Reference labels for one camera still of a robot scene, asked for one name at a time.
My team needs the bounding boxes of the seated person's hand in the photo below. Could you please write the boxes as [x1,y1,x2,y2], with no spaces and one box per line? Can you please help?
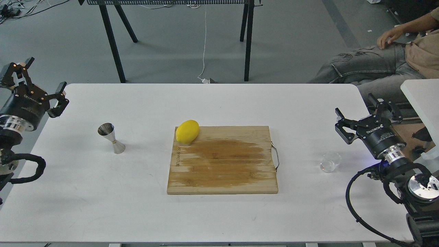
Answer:
[377,25,405,49]

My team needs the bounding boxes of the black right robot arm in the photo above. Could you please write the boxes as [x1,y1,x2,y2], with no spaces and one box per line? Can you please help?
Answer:
[335,94,439,247]

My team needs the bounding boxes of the white power cable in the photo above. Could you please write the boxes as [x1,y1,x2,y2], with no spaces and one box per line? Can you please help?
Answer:
[197,4,211,84]

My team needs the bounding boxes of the small clear glass cup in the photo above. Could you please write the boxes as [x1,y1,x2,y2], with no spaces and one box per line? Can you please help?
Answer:
[320,151,342,173]

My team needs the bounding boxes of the yellow lemon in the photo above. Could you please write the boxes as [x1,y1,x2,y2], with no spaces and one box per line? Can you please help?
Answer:
[175,119,200,144]

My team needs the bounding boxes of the steel double jigger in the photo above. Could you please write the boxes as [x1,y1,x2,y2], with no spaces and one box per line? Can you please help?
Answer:
[97,122,126,154]

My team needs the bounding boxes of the black metal bench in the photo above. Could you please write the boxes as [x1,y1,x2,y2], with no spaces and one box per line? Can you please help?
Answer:
[78,0,262,83]

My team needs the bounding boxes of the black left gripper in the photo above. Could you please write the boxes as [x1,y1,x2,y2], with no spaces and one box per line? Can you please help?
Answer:
[0,57,70,132]

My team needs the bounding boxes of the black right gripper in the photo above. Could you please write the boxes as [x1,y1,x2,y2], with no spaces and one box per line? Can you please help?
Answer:
[335,93,406,158]

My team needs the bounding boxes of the seated person in jeans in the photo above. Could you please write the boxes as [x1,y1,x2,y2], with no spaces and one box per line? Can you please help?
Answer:
[309,8,439,118]

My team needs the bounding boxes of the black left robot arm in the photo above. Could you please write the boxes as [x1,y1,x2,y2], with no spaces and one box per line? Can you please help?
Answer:
[0,57,69,189]

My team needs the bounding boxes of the wooden cutting board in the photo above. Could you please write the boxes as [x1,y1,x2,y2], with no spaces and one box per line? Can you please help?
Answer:
[167,126,278,195]

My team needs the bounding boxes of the white side table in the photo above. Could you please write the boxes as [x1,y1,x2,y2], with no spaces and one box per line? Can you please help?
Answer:
[400,79,439,168]

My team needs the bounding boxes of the cable bundle on floor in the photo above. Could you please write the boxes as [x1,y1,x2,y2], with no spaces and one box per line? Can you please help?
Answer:
[0,0,71,24]

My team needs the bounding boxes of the seated person's forearm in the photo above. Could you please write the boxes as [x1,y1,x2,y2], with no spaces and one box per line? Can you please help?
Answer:
[395,13,438,33]

